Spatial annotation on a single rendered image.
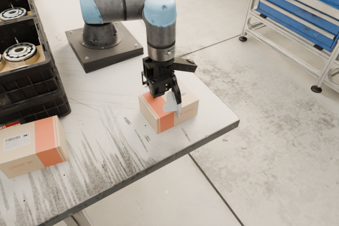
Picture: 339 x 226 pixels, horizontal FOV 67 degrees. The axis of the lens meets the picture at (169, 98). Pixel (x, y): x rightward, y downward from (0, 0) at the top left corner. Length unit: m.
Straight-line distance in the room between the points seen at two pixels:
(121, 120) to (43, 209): 0.33
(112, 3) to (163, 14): 0.15
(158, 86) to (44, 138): 0.35
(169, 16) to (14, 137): 0.54
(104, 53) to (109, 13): 0.43
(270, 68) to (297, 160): 0.88
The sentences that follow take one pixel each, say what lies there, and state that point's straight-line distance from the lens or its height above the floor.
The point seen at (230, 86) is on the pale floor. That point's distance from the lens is 2.07.
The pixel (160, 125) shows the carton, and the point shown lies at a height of 0.74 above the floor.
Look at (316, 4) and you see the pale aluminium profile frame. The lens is 2.06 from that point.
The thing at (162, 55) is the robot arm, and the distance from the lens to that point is 0.66.
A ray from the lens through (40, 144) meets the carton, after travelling 0.80.
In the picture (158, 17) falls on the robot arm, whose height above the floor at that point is 1.08.
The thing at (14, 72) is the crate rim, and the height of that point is 0.93.
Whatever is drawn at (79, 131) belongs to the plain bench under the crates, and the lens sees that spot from 0.88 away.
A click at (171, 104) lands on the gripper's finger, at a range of 0.76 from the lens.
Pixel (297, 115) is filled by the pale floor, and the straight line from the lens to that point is 2.02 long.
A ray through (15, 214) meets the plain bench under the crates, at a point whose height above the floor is 0.70.
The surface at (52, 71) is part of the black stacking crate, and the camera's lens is 0.86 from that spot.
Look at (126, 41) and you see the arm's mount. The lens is 1.17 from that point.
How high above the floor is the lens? 1.37
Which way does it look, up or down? 46 degrees down
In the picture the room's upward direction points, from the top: straight up
